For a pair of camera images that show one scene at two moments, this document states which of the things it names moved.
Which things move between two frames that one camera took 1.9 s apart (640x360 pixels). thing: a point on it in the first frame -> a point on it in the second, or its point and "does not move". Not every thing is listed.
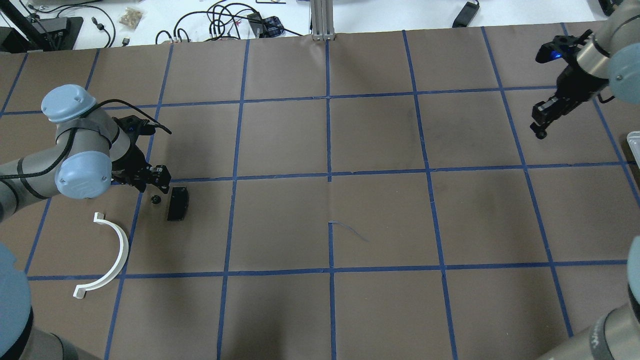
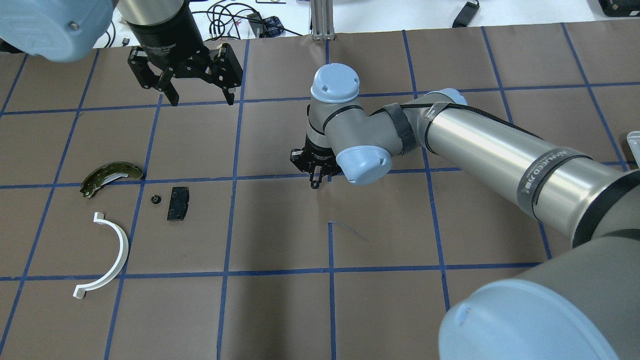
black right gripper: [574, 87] -> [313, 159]
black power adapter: [466, 14] does not move
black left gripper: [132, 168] -> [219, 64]
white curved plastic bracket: [79, 290] does not move
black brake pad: [178, 204] does not move
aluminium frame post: [322, 20] does not move
